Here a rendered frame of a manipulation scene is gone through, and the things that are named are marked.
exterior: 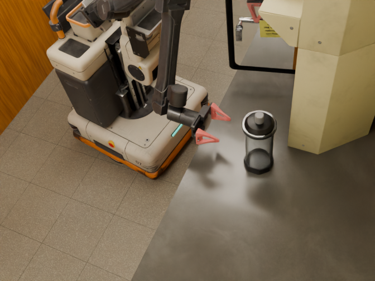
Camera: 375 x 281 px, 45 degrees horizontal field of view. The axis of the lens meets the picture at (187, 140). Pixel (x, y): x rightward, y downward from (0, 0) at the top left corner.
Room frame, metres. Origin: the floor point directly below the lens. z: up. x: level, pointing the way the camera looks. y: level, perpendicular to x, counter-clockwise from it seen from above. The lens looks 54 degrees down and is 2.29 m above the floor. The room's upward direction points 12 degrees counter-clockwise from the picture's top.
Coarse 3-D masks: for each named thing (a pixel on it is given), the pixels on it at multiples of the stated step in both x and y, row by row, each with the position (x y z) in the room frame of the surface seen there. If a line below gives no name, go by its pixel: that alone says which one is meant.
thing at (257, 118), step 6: (252, 114) 0.86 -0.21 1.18; (258, 114) 0.83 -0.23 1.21; (264, 114) 0.85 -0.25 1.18; (246, 120) 0.84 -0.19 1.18; (252, 120) 0.83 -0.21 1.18; (258, 120) 0.81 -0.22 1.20; (264, 120) 0.82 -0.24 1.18; (270, 120) 0.82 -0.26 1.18; (246, 126) 0.82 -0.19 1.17; (252, 126) 0.81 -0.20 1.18; (258, 126) 0.81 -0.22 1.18; (264, 126) 0.80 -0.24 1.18; (270, 126) 0.80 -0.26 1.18; (252, 132) 0.79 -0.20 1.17; (258, 132) 0.79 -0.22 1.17; (264, 132) 0.78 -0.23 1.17
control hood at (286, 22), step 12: (264, 0) 0.97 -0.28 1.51; (276, 0) 0.96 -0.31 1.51; (288, 0) 0.95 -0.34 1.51; (300, 0) 0.94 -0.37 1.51; (264, 12) 0.93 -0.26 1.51; (276, 12) 0.91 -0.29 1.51; (288, 12) 0.90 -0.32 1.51; (300, 12) 0.89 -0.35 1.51; (276, 24) 0.90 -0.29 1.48; (288, 24) 0.89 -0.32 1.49; (300, 24) 0.87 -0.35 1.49; (288, 36) 0.89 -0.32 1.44
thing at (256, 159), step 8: (264, 112) 0.87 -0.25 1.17; (256, 136) 0.78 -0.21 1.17; (264, 136) 0.78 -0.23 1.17; (248, 144) 0.80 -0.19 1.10; (256, 144) 0.78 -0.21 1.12; (264, 144) 0.78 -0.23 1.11; (248, 152) 0.80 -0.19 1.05; (256, 152) 0.78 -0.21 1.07; (264, 152) 0.78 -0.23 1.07; (248, 160) 0.80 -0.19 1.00; (256, 160) 0.78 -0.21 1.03; (264, 160) 0.78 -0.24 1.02; (256, 168) 0.78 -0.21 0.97
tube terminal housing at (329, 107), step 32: (320, 0) 0.85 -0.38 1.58; (352, 0) 0.81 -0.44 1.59; (320, 32) 0.84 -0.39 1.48; (352, 32) 0.81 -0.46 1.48; (320, 64) 0.83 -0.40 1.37; (352, 64) 0.82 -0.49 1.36; (320, 96) 0.82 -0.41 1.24; (352, 96) 0.83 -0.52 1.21; (320, 128) 0.81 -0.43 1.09; (352, 128) 0.83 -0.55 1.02
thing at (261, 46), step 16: (240, 0) 1.23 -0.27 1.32; (256, 0) 1.21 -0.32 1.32; (240, 16) 1.23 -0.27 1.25; (256, 16) 1.21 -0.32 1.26; (256, 32) 1.21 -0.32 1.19; (272, 32) 1.19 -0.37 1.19; (240, 48) 1.23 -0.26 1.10; (256, 48) 1.21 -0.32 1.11; (272, 48) 1.19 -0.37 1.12; (288, 48) 1.17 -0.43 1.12; (240, 64) 1.23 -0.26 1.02; (256, 64) 1.21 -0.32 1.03; (272, 64) 1.19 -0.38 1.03; (288, 64) 1.16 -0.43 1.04
